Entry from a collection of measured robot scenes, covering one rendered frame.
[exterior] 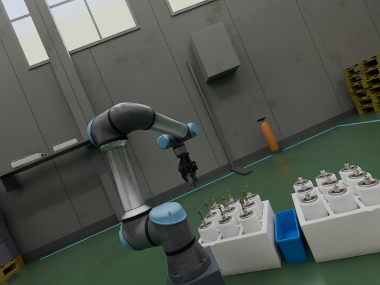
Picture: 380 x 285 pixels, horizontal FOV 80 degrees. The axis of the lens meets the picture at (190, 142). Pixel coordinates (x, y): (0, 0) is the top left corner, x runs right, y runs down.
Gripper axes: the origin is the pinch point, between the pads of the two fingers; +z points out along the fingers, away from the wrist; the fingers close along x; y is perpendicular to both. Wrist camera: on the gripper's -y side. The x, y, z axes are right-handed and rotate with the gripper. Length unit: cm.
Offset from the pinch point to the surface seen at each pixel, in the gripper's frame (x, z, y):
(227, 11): 252, -209, -147
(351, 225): 30, 33, 62
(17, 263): -167, 36, -304
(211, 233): -6.8, 24.5, 12.5
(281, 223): 34, 40, 20
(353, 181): 48, 21, 59
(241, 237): 0.6, 27.9, 26.7
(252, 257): 1.2, 38.6, 28.0
